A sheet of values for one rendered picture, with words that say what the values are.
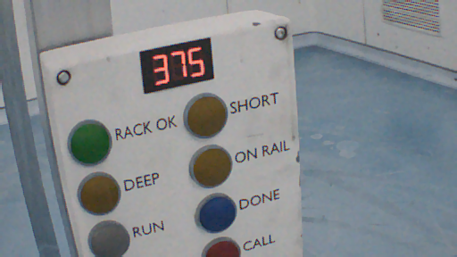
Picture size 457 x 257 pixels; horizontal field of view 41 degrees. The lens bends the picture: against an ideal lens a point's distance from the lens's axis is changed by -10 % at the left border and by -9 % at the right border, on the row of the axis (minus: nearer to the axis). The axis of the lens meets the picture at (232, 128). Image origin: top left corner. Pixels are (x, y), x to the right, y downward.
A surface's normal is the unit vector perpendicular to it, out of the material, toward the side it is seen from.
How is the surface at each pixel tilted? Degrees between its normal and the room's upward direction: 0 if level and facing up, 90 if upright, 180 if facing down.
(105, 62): 90
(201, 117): 89
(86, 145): 89
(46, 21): 90
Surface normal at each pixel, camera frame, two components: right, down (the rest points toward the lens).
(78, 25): 0.41, 0.29
